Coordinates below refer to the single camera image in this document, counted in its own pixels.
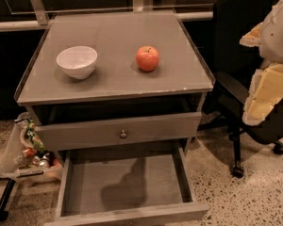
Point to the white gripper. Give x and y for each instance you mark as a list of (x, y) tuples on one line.
[(278, 37)]

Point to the red apple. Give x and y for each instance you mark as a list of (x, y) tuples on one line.
[(147, 58)]

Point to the grey drawer cabinet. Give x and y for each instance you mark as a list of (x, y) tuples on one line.
[(118, 88)]

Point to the round metal drawer knob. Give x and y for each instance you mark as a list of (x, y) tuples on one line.
[(123, 134)]

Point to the open grey middle drawer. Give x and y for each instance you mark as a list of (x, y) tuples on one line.
[(126, 188)]

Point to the closed grey top drawer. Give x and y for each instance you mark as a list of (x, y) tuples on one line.
[(87, 134)]

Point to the black office chair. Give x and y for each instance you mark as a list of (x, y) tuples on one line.
[(233, 65)]

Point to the white ceramic bowl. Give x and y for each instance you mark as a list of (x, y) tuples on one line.
[(78, 62)]

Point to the metal railing with glass panel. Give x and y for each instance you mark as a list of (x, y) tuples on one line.
[(22, 15)]

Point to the black cart leg with wheel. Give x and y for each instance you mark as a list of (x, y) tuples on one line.
[(4, 199)]

